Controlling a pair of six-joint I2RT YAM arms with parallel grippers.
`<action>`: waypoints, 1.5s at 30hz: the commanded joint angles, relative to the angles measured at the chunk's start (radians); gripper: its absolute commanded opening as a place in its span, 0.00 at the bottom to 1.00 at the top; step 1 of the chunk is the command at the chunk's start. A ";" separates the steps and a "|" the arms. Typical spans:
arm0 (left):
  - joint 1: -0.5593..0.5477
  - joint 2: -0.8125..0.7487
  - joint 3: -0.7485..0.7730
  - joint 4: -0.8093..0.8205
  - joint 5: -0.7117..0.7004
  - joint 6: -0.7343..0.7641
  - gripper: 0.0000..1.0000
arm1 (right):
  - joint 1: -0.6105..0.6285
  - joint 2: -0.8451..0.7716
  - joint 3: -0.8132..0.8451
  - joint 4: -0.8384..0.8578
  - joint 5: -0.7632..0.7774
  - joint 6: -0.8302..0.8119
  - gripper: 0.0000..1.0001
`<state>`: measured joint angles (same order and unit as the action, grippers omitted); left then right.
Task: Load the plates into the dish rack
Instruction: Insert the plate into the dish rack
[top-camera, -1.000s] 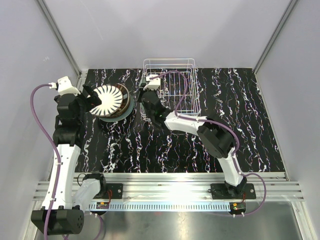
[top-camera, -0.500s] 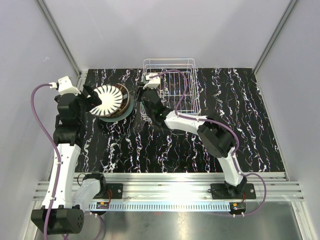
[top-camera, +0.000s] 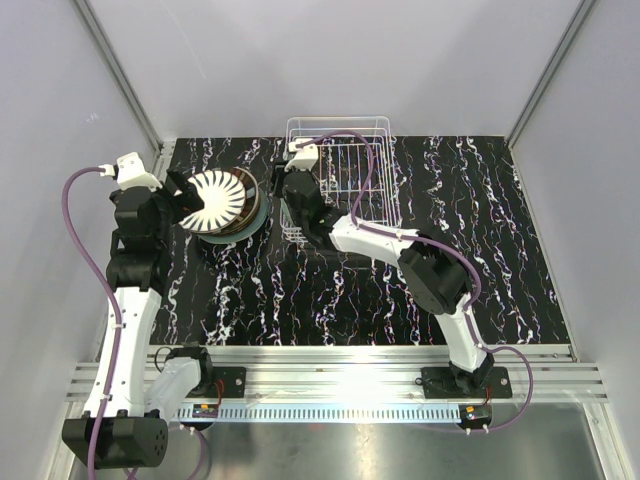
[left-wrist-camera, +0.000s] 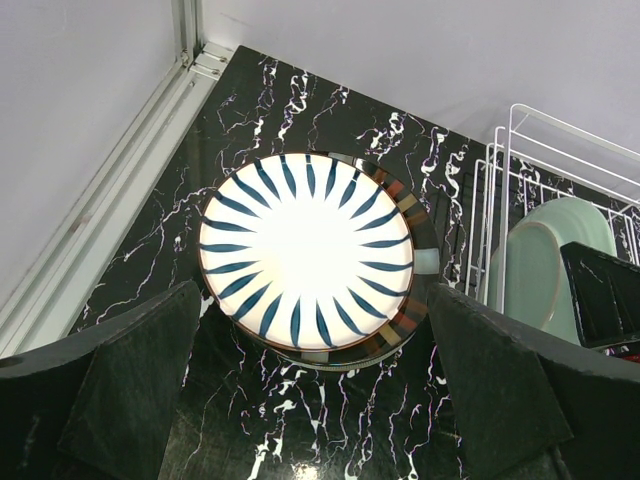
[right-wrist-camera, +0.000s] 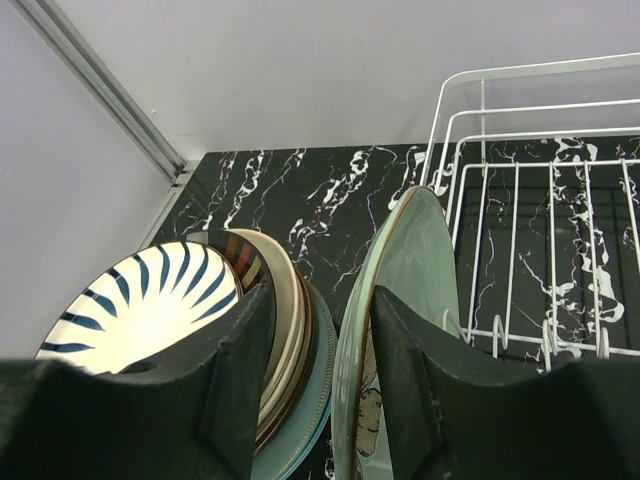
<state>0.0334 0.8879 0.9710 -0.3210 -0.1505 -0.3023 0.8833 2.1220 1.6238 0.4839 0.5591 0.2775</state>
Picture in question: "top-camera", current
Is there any mint green floral plate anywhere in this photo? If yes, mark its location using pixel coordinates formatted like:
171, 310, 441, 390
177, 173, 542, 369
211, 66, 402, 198
280, 199, 304, 243

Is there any black plate with colour stripes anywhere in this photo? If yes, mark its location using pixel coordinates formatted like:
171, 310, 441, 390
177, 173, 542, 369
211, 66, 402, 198
212, 167, 261, 237

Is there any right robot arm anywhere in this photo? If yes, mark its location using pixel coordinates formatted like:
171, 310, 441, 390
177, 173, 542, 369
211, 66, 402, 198
271, 162, 494, 397

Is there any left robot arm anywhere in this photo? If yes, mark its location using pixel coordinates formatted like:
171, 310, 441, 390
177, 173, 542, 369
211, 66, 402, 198
61, 165, 215, 478

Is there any large teal bottom plate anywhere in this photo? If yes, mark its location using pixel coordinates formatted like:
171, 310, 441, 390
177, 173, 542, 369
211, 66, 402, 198
198, 189, 271, 245

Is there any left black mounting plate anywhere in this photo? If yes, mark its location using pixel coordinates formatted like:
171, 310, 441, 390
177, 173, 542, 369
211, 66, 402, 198
198, 366, 247, 399

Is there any black mounting plate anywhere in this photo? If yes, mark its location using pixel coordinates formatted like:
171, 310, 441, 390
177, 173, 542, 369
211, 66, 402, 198
198, 366, 247, 399
414, 367, 513, 400

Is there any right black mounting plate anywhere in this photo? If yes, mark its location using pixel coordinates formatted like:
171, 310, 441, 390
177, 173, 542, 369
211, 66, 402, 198
414, 367, 513, 400

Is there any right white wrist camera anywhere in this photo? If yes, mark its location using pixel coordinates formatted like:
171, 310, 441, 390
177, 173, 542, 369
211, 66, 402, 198
285, 138, 320, 171

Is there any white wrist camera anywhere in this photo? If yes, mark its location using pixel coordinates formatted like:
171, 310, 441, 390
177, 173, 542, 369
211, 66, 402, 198
99, 152, 162, 191
285, 138, 320, 171

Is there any left aluminium frame post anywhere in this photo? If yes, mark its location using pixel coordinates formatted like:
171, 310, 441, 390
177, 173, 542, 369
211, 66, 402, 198
70, 0, 164, 165

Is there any aluminium frame post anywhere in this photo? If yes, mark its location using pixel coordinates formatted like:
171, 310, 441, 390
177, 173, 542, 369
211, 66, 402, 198
70, 0, 164, 165
506, 0, 599, 149

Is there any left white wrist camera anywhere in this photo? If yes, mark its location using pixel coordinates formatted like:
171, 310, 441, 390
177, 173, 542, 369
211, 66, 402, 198
99, 152, 162, 191

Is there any white wire dish rack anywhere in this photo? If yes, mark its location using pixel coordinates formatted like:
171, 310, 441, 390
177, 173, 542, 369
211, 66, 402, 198
286, 115, 402, 228

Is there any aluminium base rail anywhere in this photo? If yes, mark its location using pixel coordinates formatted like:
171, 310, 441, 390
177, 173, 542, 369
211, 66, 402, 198
64, 344, 609, 401

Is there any white slotted cable duct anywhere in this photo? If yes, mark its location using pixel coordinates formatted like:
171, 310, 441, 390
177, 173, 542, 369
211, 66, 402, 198
174, 403, 461, 424

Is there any right aluminium frame post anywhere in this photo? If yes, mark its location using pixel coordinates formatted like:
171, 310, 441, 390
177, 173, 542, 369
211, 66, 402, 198
506, 0, 599, 149

